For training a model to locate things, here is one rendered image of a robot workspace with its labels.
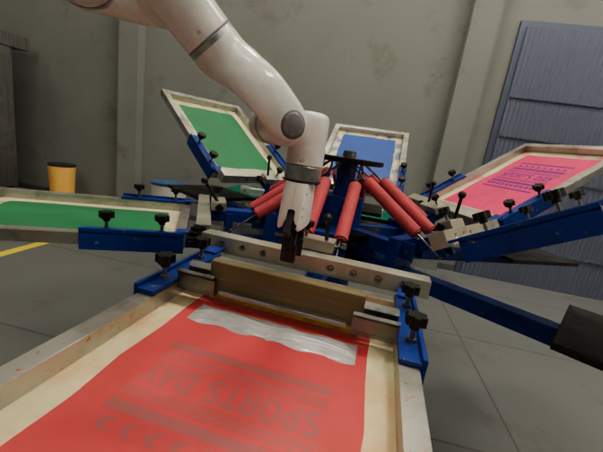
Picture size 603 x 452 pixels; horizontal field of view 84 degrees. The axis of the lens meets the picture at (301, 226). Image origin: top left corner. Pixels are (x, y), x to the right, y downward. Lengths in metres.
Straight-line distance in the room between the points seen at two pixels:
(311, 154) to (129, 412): 0.50
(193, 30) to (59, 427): 0.57
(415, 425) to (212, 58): 0.62
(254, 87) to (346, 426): 0.53
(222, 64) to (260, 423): 0.54
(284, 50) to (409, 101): 1.76
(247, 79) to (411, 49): 4.31
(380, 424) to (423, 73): 4.44
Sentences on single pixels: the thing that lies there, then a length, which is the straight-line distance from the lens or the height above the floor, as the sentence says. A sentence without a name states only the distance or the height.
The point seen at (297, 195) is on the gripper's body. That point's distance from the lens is 0.65.
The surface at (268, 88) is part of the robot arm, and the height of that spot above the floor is 1.42.
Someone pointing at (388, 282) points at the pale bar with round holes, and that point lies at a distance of 0.96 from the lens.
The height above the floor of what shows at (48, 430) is 0.96.
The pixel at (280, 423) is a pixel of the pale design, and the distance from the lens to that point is 0.55.
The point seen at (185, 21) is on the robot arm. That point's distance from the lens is 0.60.
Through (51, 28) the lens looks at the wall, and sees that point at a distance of 6.78.
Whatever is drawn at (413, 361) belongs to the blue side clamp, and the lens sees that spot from 0.67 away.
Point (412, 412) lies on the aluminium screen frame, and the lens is 0.58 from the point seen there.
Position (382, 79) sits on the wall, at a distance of 4.72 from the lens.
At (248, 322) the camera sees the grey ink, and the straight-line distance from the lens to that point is 0.75.
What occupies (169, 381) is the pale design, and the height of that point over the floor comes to 0.96.
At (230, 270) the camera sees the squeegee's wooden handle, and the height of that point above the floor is 1.05.
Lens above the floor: 1.34
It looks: 13 degrees down
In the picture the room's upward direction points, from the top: 9 degrees clockwise
